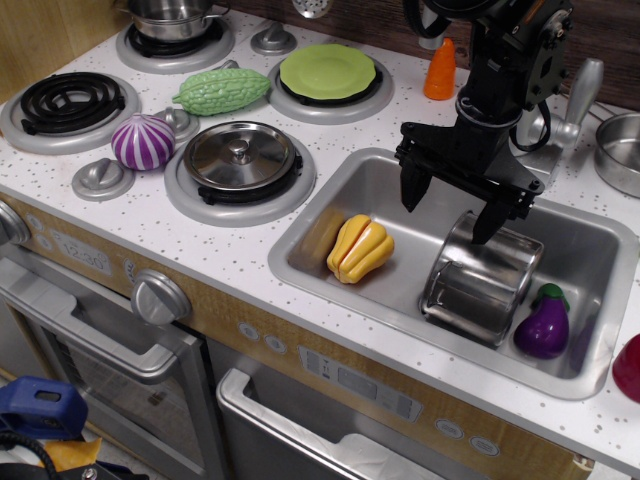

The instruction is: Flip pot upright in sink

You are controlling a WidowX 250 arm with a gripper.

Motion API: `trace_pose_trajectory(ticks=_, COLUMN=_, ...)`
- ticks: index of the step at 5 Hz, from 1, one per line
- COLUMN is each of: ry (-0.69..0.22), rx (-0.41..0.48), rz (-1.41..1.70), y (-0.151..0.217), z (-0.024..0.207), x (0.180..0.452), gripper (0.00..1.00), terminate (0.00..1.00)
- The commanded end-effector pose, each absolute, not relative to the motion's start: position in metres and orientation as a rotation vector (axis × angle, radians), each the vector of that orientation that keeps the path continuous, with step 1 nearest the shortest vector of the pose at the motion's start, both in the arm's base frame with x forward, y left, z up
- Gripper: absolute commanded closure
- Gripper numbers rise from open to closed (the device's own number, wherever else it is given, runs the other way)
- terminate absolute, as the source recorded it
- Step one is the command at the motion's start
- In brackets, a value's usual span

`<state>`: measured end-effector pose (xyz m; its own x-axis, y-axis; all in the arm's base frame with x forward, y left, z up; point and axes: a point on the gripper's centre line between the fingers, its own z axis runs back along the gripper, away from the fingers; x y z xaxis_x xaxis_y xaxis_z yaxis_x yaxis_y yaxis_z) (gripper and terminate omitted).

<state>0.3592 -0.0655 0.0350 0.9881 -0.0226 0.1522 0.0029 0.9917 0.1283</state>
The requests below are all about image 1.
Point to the small steel pan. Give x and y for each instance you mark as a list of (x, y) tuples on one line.
[(617, 153)]

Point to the grey toy faucet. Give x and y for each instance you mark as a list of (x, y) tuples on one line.
[(563, 130)]

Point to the steel pot on burner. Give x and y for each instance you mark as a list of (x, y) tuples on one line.
[(172, 20)]

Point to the purple striped toy onion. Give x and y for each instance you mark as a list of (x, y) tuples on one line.
[(143, 142)]

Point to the grey dishwasher door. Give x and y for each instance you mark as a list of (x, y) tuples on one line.
[(277, 428)]

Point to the yellow cloth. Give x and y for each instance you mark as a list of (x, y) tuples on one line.
[(70, 454)]

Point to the steel pot lid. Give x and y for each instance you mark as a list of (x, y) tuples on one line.
[(239, 156)]

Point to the red plastic cup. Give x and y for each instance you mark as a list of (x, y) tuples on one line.
[(625, 369)]

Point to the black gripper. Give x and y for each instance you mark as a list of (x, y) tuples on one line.
[(472, 155)]

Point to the orange toy carrot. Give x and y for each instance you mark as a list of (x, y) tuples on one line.
[(440, 79)]

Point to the grey oven door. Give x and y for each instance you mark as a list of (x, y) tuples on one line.
[(146, 386)]

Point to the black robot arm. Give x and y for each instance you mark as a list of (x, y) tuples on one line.
[(516, 63)]

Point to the yellow toy squash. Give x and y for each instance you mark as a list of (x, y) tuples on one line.
[(362, 245)]

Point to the green plastic plate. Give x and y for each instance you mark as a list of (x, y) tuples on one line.
[(327, 72)]

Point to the grey stove knob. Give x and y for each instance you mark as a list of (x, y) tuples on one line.
[(184, 125), (102, 180), (273, 41)]

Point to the grey stove knob middle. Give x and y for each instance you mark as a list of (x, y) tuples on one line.
[(184, 125)]

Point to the grey stove knob back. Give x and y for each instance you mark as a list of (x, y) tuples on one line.
[(273, 41)]

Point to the green toy bitter gourd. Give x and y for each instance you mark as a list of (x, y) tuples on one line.
[(221, 91)]

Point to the steel pot in sink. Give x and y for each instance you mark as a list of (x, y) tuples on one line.
[(477, 288)]

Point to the black coil burner front left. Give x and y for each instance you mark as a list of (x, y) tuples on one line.
[(70, 102)]

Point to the blue clamp tool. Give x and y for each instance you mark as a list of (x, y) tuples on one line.
[(43, 409)]

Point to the steel sink basin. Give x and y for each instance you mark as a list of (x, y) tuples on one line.
[(591, 258)]

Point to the grey stove knob front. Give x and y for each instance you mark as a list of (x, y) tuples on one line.
[(102, 180)]

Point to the purple toy eggplant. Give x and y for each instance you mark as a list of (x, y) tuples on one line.
[(544, 334)]

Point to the slotted metal spoon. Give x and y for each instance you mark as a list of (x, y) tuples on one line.
[(312, 9)]

